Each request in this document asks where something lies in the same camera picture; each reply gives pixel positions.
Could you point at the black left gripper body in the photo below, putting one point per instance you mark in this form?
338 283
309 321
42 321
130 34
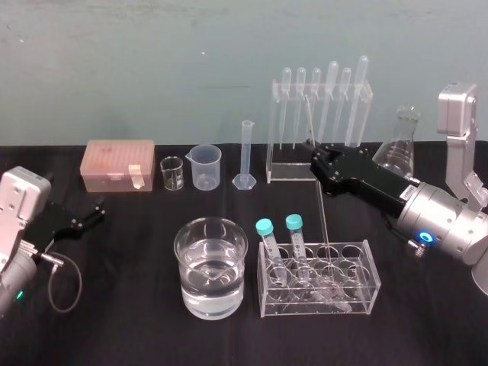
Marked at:
53 223

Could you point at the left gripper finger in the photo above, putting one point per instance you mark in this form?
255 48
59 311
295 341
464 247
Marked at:
97 206
91 223

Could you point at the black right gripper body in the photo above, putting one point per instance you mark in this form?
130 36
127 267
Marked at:
362 179

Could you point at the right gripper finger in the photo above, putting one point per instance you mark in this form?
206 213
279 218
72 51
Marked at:
317 171
318 152

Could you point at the thin glass thermometer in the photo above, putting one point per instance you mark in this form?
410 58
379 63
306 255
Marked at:
324 221

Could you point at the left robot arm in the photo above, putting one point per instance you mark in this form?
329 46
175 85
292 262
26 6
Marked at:
17 198

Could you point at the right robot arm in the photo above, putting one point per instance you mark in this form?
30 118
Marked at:
446 225

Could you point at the teal capped centrifuge tube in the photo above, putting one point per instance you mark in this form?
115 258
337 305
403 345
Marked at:
271 248
296 238

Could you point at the small glass beaker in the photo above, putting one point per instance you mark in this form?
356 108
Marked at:
172 175

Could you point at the clear acrylic test tube rack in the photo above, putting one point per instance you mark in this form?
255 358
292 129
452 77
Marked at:
366 282

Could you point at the translucent plastic measuring beaker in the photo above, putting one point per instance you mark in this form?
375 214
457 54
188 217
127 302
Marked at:
206 167

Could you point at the large glass beaker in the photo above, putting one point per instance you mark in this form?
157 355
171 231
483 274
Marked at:
211 232

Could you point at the clear acrylic pipette stand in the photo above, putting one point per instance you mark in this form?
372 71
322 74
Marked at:
286 171

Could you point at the pink pipette tip box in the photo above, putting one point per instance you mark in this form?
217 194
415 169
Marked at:
110 164

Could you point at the glass conical flask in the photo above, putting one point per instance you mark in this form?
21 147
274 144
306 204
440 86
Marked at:
398 148

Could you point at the beige tape strip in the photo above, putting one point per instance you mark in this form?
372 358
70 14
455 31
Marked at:
137 177

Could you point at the plastic graduated cylinder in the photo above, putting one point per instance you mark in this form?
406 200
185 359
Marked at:
246 152

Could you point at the medium plastic transfer pipette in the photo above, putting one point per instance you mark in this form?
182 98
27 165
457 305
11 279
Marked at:
331 80

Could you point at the small plastic transfer pipette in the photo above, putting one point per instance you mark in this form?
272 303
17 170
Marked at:
315 78
286 80
345 82

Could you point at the black table cloth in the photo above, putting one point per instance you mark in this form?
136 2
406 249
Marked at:
126 335

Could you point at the clear water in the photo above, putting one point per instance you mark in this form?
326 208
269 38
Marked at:
211 293

